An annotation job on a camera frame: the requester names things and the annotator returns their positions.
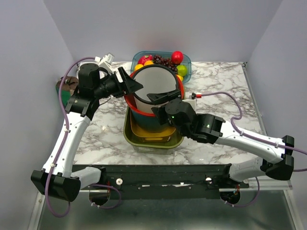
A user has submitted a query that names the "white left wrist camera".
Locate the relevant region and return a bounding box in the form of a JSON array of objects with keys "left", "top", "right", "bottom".
[{"left": 94, "top": 53, "right": 115, "bottom": 74}]

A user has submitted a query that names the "yellow lemon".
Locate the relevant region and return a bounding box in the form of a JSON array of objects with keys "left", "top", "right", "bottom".
[{"left": 134, "top": 64, "right": 143, "bottom": 71}]

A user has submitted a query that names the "red mesh basket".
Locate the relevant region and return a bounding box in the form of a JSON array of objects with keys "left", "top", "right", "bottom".
[{"left": 124, "top": 71, "right": 186, "bottom": 117}]

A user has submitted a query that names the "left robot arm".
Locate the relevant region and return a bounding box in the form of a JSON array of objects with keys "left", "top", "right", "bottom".
[{"left": 31, "top": 63, "right": 143, "bottom": 202}]

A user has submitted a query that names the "dark purple grape bunch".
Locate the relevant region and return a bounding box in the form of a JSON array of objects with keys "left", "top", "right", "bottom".
[{"left": 153, "top": 55, "right": 178, "bottom": 73}]

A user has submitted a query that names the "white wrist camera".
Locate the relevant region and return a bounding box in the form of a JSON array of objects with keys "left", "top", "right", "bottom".
[
  {"left": 94, "top": 53, "right": 115, "bottom": 74},
  {"left": 183, "top": 92, "right": 202, "bottom": 110}
]

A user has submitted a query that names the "olive green plastic tub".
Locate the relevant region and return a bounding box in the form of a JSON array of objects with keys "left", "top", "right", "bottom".
[{"left": 123, "top": 107, "right": 184, "bottom": 154}]

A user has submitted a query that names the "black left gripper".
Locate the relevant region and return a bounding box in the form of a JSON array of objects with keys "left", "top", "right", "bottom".
[{"left": 94, "top": 67, "right": 144, "bottom": 100}]

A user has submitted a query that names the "red apple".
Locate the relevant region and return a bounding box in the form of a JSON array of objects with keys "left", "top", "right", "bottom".
[{"left": 171, "top": 51, "right": 184, "bottom": 65}]

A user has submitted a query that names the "green pot with brown top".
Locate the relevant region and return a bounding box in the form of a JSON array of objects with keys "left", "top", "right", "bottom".
[{"left": 61, "top": 76, "right": 79, "bottom": 108}]

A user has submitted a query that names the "teal plastic bucket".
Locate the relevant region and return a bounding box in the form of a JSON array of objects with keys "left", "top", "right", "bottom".
[{"left": 131, "top": 110, "right": 169, "bottom": 132}]

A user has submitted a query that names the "pink dragon fruit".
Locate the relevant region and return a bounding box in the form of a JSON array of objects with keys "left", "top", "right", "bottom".
[{"left": 138, "top": 55, "right": 153, "bottom": 65}]

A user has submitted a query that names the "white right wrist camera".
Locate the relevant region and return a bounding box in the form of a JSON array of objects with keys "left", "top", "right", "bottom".
[{"left": 183, "top": 92, "right": 202, "bottom": 110}]

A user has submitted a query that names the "yellow plastic bin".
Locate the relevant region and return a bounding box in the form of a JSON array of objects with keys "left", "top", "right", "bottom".
[{"left": 130, "top": 111, "right": 176, "bottom": 143}]

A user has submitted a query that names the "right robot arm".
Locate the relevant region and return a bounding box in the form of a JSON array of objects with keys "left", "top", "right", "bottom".
[{"left": 147, "top": 90, "right": 294, "bottom": 188}]

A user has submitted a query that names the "white cylindrical container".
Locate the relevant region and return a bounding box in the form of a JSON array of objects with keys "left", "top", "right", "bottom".
[{"left": 131, "top": 65, "right": 184, "bottom": 114}]

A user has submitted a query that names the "orange fruit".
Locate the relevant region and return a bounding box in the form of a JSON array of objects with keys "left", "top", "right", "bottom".
[{"left": 144, "top": 60, "right": 154, "bottom": 66}]

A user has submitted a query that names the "clear teal fruit basket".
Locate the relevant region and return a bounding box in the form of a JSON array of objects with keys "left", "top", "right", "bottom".
[{"left": 130, "top": 51, "right": 192, "bottom": 84}]

